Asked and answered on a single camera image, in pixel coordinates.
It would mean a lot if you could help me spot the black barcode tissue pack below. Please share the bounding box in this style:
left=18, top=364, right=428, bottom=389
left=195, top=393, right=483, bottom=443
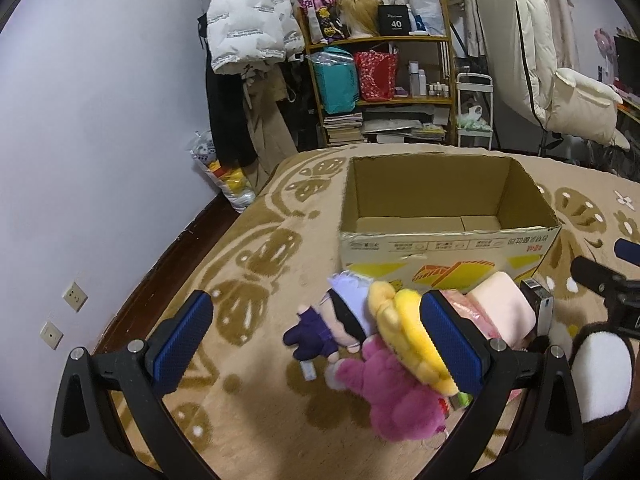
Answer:
left=520, top=278, right=554, bottom=336

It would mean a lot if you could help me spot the pink plush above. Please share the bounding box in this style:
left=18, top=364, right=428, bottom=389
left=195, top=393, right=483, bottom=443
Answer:
left=442, top=289, right=499, bottom=339

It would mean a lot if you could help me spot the magenta plush bear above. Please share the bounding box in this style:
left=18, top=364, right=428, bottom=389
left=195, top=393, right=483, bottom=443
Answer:
left=324, top=335, right=449, bottom=442

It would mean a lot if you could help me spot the yellow plush toy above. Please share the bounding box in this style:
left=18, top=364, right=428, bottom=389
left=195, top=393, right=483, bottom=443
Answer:
left=368, top=281, right=459, bottom=396

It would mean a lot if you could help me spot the white-haired blindfolded plush doll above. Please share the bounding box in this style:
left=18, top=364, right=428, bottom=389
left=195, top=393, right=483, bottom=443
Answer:
left=282, top=271, right=378, bottom=362

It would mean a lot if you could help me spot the beige patterned blanket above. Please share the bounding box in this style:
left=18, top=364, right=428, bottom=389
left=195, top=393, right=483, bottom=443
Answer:
left=92, top=142, right=640, bottom=480

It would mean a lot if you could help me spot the open cardboard box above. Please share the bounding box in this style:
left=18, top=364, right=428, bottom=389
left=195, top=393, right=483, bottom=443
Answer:
left=338, top=152, right=560, bottom=292

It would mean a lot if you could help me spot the white metal cart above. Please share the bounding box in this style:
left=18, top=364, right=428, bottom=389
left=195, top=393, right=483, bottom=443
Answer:
left=456, top=72, right=494, bottom=151

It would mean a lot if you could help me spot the white padded recliner chair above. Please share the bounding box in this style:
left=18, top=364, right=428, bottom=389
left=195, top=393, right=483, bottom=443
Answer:
left=475, top=0, right=630, bottom=151

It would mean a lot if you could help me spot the stack of books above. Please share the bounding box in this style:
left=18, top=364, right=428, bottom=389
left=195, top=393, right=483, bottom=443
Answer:
left=322, top=113, right=364, bottom=146

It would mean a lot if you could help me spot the wooden shelf unit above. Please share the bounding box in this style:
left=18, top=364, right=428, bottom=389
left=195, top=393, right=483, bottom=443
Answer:
left=297, top=0, right=457, bottom=148

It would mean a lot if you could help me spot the plastic bag of snacks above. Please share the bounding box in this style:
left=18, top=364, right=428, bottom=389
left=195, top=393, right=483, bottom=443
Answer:
left=188, top=130, right=256, bottom=214

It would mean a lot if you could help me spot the red patterned bag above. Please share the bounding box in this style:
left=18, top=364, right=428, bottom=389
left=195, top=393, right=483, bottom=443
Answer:
left=354, top=51, right=398, bottom=102

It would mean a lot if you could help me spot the beige hanging coat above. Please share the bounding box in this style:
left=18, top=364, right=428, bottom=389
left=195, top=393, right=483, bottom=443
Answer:
left=243, top=66, right=297, bottom=193

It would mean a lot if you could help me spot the black box marked 40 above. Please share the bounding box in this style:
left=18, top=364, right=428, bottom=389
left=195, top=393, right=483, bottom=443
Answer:
left=378, top=4, right=411, bottom=36

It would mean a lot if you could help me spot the teal storage bag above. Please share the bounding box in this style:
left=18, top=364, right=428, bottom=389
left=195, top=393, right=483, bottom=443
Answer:
left=310, top=47, right=359, bottom=115

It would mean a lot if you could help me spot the blonde wig head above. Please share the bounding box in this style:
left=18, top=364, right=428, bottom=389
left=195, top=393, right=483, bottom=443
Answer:
left=337, top=0, right=381, bottom=38

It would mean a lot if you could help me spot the white puffer jacket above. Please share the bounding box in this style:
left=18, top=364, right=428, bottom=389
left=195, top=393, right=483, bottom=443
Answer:
left=206, top=0, right=305, bottom=76

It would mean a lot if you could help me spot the lower wall socket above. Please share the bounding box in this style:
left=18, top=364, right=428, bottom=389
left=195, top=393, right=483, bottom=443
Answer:
left=40, top=321, right=64, bottom=350

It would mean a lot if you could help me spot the wall socket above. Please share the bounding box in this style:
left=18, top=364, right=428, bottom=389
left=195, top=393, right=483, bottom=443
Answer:
left=62, top=282, right=88, bottom=312
left=40, top=321, right=64, bottom=350

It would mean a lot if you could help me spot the upper wall socket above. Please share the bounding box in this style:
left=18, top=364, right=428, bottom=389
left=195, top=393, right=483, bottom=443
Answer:
left=62, top=282, right=88, bottom=312

